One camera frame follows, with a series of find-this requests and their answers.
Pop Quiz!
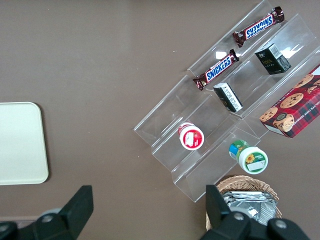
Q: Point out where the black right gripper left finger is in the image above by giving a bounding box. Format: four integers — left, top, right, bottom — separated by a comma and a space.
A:
0, 184, 95, 240

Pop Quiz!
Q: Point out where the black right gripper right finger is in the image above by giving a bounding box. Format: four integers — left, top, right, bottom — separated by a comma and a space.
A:
199, 184, 311, 240

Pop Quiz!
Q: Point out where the small light wicker basket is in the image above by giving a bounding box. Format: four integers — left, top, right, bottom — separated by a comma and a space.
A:
205, 174, 283, 232

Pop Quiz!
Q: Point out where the cream plastic tray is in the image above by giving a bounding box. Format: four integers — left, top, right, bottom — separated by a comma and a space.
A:
0, 101, 50, 186

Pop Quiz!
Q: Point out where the silver foil packet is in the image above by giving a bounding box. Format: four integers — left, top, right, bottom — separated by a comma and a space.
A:
219, 190, 277, 227

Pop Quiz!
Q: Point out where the green lid sunflower cup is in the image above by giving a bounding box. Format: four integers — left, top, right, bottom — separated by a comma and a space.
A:
228, 139, 269, 175

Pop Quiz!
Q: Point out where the red lid yogurt cup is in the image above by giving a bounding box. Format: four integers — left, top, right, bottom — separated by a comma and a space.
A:
177, 121, 206, 151

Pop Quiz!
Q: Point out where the clear acrylic tiered shelf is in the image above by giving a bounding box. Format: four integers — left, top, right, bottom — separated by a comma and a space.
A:
133, 0, 320, 203

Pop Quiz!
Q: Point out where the small black carton box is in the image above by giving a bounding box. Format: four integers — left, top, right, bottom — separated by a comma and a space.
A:
254, 42, 292, 76
212, 81, 244, 113

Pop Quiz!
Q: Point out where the red tartan cookie box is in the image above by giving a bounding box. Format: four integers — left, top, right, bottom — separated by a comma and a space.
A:
259, 63, 320, 139

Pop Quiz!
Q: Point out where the Snickers chocolate bar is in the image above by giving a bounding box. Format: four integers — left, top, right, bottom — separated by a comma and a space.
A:
192, 48, 240, 91
231, 6, 286, 48

